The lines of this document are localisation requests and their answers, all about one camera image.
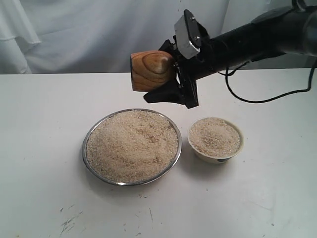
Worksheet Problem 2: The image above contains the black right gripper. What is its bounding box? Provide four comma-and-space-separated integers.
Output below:
143, 36, 200, 109

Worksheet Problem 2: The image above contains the brown wooden cup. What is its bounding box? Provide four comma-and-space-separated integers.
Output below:
130, 51, 176, 92

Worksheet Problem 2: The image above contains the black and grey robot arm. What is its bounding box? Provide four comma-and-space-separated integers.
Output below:
144, 0, 317, 109

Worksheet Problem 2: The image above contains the small white rice bowl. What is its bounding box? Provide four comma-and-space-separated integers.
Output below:
187, 117, 244, 164

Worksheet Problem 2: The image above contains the metal plate of rice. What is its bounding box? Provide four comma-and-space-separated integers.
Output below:
82, 109, 182, 186

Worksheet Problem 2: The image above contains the white backdrop curtain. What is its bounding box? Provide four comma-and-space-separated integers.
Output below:
0, 0, 317, 75

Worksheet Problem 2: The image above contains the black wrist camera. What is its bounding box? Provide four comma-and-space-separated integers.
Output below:
174, 9, 203, 60

